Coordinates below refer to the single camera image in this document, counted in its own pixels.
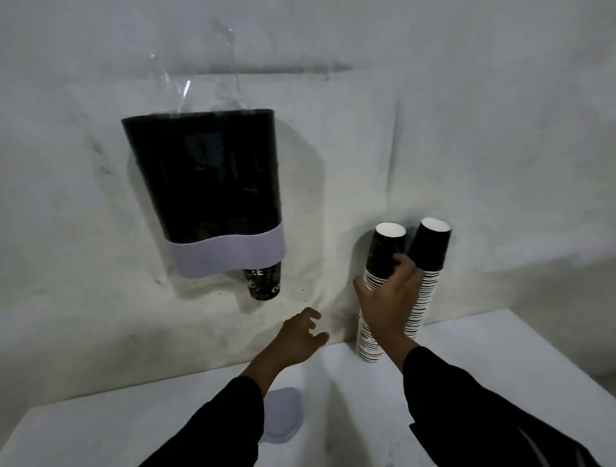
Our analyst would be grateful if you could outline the person's left hand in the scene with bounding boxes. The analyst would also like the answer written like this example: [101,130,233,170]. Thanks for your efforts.
[269,307,331,371]

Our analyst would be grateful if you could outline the person's right hand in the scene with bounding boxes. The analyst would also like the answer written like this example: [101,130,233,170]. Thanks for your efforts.
[353,253,427,351]

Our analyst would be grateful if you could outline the stack of black paper cups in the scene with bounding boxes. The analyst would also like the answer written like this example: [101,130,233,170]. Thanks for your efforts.
[404,217,454,341]
[355,221,408,364]

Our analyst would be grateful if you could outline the person's left forearm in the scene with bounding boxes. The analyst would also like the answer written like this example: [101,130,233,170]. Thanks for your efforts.
[140,345,295,467]

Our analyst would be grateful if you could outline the person's right forearm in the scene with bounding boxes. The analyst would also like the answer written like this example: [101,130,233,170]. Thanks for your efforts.
[381,334,609,467]

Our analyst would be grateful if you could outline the black printed paper cup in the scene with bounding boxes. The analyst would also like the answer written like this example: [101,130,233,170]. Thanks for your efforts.
[243,261,284,303]

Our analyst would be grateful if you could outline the clear plastic wrap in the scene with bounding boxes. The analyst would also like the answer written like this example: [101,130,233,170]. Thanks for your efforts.
[148,18,247,117]

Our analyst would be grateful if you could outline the black wall cup dispenser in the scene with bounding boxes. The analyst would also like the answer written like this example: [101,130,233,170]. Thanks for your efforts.
[121,109,288,280]

